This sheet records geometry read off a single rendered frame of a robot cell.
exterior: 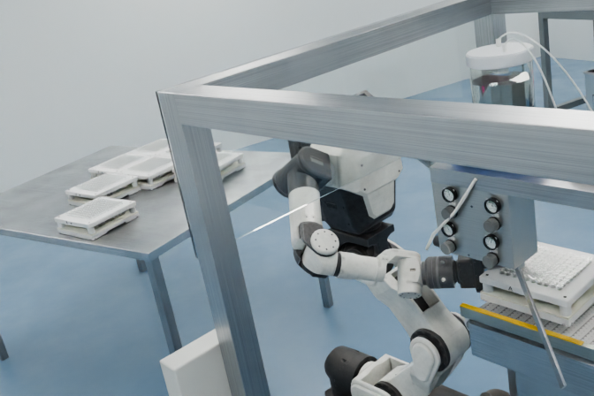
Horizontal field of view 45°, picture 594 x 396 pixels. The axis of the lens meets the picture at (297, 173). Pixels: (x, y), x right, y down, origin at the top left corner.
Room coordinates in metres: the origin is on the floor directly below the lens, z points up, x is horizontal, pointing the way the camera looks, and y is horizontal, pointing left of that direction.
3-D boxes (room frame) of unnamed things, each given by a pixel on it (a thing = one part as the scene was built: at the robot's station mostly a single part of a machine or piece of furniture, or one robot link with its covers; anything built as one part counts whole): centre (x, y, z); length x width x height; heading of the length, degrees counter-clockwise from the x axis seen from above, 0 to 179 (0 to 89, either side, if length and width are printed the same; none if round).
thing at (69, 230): (2.83, 0.86, 0.84); 0.24 x 0.24 x 0.02; 48
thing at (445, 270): (1.71, -0.39, 0.90); 0.12 x 0.10 x 0.13; 72
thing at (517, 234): (1.60, -0.43, 1.11); 0.22 x 0.11 x 0.20; 38
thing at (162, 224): (3.32, 0.84, 0.81); 1.50 x 1.10 x 0.04; 52
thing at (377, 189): (2.16, -0.16, 1.09); 0.34 x 0.30 x 0.36; 130
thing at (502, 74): (1.64, -0.52, 1.42); 0.15 x 0.15 x 0.19
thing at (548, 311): (1.64, -0.59, 0.85); 0.24 x 0.24 x 0.02; 40
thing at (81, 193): (3.20, 0.91, 0.89); 0.25 x 0.24 x 0.02; 137
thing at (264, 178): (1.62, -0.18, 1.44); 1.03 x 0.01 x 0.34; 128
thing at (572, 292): (1.64, -0.59, 0.90); 0.25 x 0.24 x 0.02; 130
